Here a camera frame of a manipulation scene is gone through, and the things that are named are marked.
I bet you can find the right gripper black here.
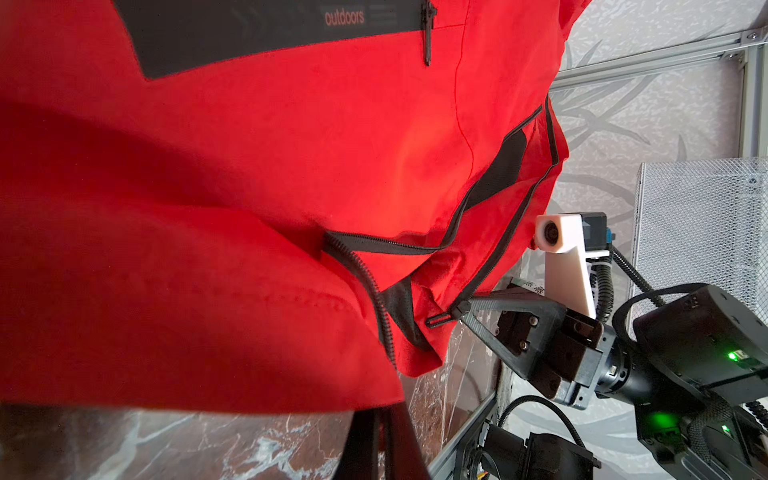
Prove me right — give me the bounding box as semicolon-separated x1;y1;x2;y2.
451;287;616;410

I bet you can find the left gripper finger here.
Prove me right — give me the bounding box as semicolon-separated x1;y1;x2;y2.
333;403;431;480

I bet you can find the red jacket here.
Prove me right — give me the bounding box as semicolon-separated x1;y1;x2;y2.
1;1;587;413

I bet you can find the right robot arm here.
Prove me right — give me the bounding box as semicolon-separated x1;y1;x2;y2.
451;278;767;479

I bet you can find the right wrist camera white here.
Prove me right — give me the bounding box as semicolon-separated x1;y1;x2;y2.
534;212;612;319

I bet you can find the white wire mesh basket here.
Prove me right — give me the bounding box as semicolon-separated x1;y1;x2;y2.
632;157;767;321

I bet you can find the aluminium frame rail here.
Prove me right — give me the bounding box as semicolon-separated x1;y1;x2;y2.
551;26;767;157

